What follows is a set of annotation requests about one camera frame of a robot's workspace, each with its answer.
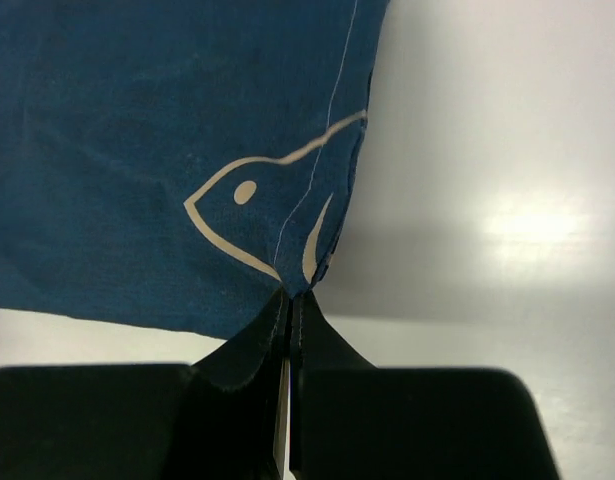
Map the dark blue cloth placemat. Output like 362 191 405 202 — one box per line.
0 1 388 339

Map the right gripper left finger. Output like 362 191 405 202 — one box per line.
0 291 290 479

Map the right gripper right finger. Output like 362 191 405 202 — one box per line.
289 293 559 480

